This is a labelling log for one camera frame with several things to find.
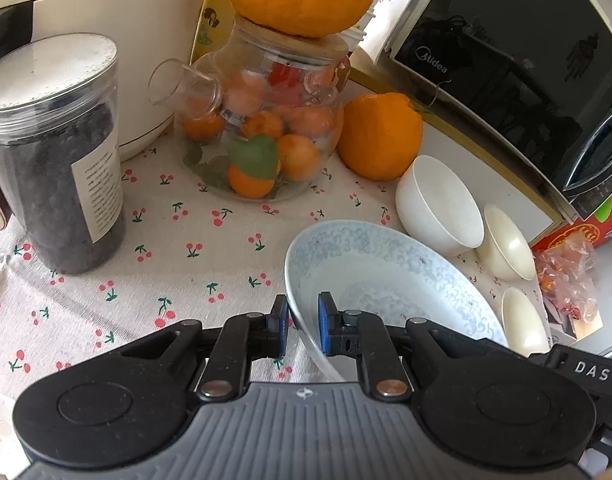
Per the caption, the white rice cooker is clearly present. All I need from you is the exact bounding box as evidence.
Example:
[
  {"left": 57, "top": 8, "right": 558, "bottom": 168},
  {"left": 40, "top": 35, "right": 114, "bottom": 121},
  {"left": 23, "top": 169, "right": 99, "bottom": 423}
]
[{"left": 0, "top": 0, "right": 221, "bottom": 163}]

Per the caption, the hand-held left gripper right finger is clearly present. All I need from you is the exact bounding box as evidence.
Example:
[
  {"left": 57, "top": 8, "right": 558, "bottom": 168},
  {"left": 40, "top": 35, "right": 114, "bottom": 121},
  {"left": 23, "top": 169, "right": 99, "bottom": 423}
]
[{"left": 317, "top": 291, "right": 492, "bottom": 403}]

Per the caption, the cream small dish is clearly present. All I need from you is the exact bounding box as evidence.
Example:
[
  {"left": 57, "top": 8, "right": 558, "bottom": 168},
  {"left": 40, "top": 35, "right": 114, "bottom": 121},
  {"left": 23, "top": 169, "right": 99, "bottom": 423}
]
[
  {"left": 478, "top": 203, "right": 536, "bottom": 282},
  {"left": 500, "top": 286, "right": 551, "bottom": 358}
]

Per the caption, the heap of small oranges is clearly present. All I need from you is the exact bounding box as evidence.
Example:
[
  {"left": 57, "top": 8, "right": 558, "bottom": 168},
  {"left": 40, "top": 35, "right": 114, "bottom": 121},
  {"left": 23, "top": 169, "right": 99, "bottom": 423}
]
[{"left": 181, "top": 67, "right": 337, "bottom": 200}]

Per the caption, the large orange with stem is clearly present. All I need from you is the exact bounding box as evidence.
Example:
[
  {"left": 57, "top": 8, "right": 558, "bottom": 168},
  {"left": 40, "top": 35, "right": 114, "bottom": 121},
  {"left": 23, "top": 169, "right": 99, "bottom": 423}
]
[{"left": 336, "top": 92, "right": 425, "bottom": 182}]

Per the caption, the yellow tea box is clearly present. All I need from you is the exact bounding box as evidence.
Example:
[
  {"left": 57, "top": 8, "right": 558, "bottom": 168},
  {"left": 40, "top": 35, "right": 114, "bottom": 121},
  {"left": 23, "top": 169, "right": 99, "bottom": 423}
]
[{"left": 191, "top": 0, "right": 237, "bottom": 66}]

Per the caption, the cherry print tablecloth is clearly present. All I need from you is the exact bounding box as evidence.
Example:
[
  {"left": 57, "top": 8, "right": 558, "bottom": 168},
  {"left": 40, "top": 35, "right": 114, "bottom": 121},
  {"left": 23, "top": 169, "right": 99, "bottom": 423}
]
[{"left": 0, "top": 142, "right": 556, "bottom": 411}]

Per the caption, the red gift box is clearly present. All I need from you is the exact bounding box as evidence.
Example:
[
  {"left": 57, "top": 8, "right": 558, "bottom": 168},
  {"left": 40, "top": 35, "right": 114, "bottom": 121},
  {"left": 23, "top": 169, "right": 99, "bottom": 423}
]
[{"left": 530, "top": 197, "right": 612, "bottom": 261}]

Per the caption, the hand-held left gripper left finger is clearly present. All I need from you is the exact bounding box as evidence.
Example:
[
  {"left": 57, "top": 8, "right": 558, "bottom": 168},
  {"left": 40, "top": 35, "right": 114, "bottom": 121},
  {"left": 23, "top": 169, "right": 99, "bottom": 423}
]
[{"left": 118, "top": 294, "right": 291, "bottom": 404}]

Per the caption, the white bowl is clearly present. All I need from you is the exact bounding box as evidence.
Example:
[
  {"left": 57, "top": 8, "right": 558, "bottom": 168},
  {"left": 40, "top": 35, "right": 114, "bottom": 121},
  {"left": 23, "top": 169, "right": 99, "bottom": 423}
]
[{"left": 395, "top": 155, "right": 485, "bottom": 258}]

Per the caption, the plastic jar of dark beans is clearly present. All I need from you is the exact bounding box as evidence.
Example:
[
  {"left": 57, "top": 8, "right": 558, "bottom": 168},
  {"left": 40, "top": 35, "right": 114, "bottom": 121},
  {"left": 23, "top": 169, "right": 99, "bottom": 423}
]
[{"left": 0, "top": 33, "right": 128, "bottom": 276}]

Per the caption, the black microwave oven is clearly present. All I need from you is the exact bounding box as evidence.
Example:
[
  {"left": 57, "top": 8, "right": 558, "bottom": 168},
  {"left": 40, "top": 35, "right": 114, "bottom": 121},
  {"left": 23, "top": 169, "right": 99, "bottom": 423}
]
[{"left": 383, "top": 0, "right": 612, "bottom": 221}]

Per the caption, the blue patterned plate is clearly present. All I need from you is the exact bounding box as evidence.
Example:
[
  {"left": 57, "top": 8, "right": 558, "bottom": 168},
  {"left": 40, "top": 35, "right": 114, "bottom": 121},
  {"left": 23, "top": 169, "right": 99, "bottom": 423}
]
[{"left": 284, "top": 220, "right": 509, "bottom": 381}]

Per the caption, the clear plastic bag of fruit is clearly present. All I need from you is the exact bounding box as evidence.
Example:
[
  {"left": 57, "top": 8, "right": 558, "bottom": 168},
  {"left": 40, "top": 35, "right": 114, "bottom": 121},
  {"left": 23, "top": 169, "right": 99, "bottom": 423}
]
[{"left": 533, "top": 232, "right": 606, "bottom": 326}]

